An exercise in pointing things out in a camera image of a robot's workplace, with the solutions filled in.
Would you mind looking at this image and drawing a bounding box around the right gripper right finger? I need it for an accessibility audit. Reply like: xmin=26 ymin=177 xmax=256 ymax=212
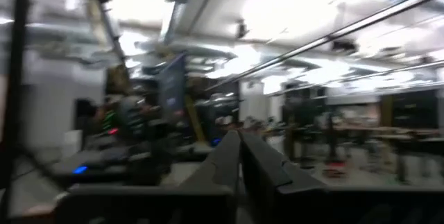
xmin=241 ymin=132 xmax=327 ymax=224

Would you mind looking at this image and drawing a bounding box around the dark blue banner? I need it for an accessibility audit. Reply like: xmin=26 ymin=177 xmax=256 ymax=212
xmin=157 ymin=53 xmax=187 ymax=121

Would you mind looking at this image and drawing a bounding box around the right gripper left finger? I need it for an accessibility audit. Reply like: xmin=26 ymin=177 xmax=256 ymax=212
xmin=179 ymin=130 xmax=243 ymax=224

